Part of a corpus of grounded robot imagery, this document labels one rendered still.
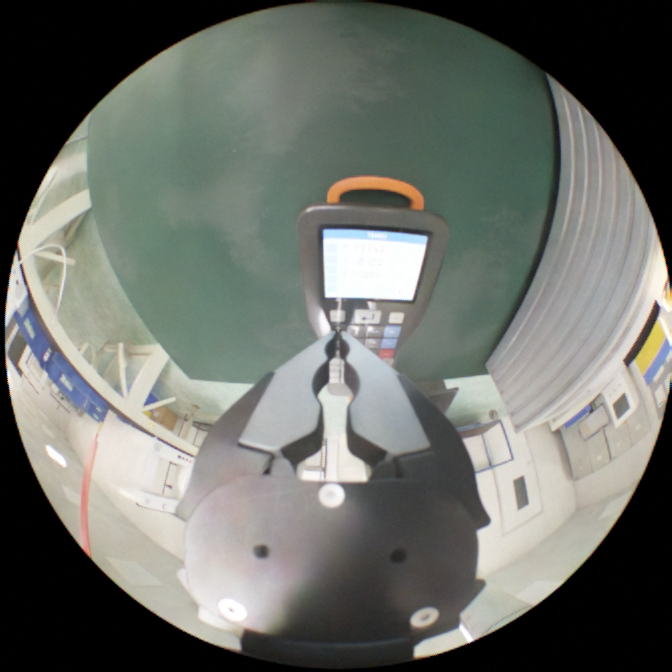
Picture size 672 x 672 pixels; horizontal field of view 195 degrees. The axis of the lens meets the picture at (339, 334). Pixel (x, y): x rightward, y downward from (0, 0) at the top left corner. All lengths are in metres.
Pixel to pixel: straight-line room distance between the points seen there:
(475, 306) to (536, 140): 0.17
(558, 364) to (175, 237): 0.33
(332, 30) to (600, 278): 0.23
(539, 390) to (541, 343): 0.04
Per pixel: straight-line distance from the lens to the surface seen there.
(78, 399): 2.61
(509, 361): 0.24
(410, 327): 0.15
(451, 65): 0.18
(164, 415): 4.39
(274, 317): 0.18
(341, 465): 2.80
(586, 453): 4.76
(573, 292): 0.20
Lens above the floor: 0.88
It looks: 46 degrees down
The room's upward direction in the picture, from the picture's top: 179 degrees counter-clockwise
